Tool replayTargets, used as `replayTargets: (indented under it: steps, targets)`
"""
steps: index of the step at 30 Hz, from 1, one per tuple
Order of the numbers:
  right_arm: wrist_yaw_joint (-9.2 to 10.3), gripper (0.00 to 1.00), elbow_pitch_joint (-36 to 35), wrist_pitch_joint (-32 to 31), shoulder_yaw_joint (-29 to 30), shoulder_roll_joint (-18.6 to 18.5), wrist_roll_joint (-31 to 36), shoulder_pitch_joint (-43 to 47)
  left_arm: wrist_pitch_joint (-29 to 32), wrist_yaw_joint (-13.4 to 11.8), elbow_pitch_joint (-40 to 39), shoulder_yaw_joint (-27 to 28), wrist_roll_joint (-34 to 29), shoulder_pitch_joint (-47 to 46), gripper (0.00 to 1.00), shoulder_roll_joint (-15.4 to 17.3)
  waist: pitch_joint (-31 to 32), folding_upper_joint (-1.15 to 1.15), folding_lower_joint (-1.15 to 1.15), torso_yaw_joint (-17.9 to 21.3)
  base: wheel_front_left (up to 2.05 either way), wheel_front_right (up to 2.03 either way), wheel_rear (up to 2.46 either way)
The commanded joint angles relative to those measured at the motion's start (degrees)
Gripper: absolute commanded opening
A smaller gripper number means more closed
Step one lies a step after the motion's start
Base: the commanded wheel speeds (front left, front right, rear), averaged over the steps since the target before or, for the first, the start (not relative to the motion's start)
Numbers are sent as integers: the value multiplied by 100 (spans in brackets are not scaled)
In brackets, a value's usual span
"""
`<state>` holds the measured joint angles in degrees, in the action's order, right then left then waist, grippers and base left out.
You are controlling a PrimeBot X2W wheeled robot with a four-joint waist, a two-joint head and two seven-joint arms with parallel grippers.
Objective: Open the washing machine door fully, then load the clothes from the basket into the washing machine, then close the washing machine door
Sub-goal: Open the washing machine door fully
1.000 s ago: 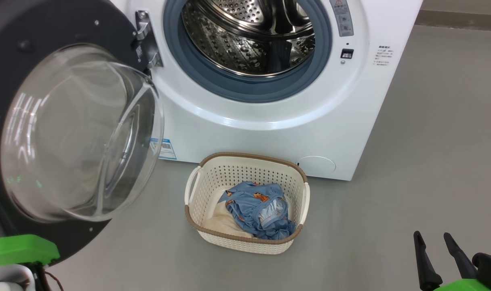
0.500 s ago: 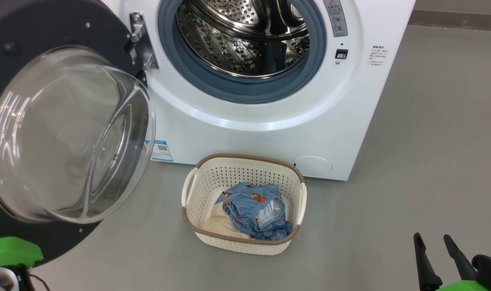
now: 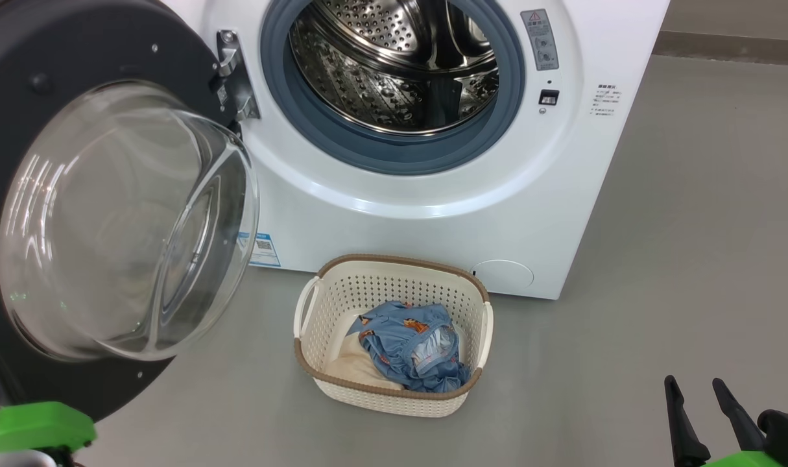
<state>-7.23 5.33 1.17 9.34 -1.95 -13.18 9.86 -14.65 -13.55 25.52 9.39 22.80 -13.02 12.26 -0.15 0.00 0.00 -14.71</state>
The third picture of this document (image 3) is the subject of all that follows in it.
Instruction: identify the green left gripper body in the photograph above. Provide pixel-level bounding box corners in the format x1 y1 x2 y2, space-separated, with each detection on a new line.
0 401 97 455

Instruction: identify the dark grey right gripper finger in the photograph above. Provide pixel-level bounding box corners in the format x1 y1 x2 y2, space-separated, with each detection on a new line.
713 378 766 453
665 375 711 467

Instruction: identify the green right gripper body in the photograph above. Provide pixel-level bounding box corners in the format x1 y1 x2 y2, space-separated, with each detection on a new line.
704 449 788 467

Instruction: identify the blue printed garment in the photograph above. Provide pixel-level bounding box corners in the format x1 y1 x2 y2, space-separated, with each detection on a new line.
357 301 472 394

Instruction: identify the cream plain garment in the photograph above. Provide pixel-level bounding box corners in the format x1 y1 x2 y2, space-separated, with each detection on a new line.
326 315 404 391

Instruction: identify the black round washer door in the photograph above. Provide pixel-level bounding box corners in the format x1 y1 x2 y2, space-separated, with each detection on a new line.
0 0 261 422

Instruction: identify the white front-load washing machine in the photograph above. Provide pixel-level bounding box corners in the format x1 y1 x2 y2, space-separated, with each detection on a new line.
154 0 672 300

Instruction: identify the metal door hinge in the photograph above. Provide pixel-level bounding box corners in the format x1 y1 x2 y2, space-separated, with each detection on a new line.
215 29 261 124

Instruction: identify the grey rubber door gasket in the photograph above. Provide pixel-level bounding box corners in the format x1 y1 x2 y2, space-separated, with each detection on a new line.
259 0 526 177

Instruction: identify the round white filter cover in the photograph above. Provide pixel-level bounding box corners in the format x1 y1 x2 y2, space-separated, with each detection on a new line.
473 259 535 294

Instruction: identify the blue energy label sticker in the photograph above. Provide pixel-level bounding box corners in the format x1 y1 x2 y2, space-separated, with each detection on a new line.
237 230 282 269

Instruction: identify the cream perforated laundry basket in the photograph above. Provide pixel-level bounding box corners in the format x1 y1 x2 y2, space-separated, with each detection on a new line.
293 254 495 418

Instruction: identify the small printed text sticker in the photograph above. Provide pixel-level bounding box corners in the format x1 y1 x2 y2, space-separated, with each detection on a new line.
588 83 623 117

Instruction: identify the grey warning sticker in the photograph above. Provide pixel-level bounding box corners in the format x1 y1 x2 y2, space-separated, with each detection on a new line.
521 8 560 71

